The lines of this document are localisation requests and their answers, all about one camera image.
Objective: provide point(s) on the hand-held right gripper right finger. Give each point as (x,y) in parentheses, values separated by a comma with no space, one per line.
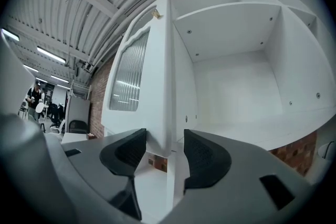
(207,160)

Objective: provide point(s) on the white shelf desk unit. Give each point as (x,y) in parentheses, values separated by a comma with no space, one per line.
(236,86)

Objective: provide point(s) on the fluorescent ceiling light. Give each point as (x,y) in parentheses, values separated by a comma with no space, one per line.
(10,34)
(51,54)

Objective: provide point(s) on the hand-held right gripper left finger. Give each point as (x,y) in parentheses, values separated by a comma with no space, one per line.
(123,154)

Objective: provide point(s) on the white office chair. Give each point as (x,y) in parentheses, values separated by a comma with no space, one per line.
(61,126)

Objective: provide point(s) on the grey partition panel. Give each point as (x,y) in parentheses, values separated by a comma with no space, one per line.
(78,108)

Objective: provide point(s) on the brown box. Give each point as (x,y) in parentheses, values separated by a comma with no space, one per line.
(91,136)

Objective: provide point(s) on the small plain white table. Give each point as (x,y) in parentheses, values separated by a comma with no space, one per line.
(73,137)

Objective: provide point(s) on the white glass cabinet door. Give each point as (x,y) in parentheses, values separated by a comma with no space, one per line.
(155,73)

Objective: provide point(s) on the brass door knob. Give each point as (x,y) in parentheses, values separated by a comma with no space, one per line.
(157,14)

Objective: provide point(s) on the white metal rack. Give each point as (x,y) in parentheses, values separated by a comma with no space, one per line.
(71,89)

